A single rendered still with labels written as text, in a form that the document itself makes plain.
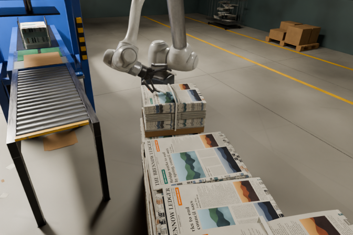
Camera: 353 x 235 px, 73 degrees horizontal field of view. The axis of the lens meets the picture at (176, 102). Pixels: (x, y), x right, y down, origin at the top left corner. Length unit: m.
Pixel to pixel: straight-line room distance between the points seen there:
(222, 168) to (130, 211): 1.33
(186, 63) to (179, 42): 0.16
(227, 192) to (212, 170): 0.11
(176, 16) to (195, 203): 1.12
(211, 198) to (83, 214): 1.52
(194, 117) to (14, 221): 1.63
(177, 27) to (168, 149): 0.86
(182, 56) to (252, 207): 1.14
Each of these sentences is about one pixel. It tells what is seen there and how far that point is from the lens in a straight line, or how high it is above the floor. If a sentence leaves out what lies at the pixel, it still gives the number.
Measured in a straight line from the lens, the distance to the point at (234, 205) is 0.88.
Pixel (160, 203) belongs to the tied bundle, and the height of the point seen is 1.06.
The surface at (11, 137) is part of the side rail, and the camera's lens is 1.81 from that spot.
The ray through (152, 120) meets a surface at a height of 0.95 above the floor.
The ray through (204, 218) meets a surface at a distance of 0.83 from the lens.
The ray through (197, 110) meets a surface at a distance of 1.46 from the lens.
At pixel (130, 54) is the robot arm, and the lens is 1.19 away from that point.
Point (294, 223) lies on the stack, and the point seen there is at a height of 1.29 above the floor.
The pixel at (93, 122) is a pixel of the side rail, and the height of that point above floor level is 0.80.
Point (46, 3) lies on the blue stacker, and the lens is 5.17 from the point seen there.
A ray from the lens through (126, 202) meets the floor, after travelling 2.25.
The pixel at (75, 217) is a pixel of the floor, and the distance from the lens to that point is 2.25.
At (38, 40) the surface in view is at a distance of 3.65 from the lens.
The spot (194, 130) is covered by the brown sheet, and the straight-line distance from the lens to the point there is 1.53.
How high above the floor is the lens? 1.74
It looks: 29 degrees down
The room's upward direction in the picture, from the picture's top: 2 degrees clockwise
